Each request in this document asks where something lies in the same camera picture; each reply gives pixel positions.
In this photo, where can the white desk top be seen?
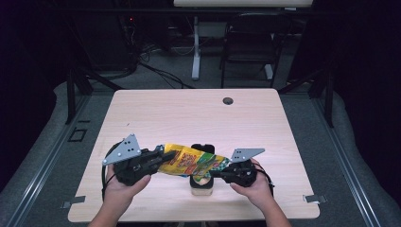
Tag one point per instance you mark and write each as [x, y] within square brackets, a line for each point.
[242, 3]

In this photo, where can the yellow snack pouch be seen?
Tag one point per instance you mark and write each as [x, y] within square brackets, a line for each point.
[189, 162]

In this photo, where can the grey metal floor rail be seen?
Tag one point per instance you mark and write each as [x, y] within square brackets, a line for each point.
[345, 160]
[50, 157]

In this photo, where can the short white desk foot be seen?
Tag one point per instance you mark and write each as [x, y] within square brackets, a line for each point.
[269, 72]

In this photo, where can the dark equipment with red light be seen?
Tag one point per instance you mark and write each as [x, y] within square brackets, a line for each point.
[130, 19]

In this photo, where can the black metal frame post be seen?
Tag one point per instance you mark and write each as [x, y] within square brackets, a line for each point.
[70, 97]

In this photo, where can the grey tape strip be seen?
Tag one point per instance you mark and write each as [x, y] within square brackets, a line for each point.
[74, 201]
[315, 198]

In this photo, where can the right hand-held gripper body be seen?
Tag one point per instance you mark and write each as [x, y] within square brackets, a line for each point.
[241, 175]

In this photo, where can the black tape floor rectangle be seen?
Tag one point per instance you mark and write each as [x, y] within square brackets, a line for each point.
[70, 135]

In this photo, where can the black metal frame brace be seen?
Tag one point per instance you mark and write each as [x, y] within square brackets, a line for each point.
[299, 82]
[104, 80]

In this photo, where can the dark round table grommet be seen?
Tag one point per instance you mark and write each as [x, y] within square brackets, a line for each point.
[228, 101]

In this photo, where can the person's right hand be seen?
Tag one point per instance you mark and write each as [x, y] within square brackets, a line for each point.
[257, 192]

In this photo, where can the person's left hand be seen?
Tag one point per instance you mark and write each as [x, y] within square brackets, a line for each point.
[121, 195]

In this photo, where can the black folding chair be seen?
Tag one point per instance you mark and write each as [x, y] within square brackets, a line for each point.
[252, 41]

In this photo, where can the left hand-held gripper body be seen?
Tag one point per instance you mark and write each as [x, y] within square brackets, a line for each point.
[132, 168]

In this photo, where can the white desk leg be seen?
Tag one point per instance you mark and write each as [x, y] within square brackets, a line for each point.
[196, 56]

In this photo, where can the black horizontal frame bar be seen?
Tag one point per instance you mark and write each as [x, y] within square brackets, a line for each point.
[126, 10]

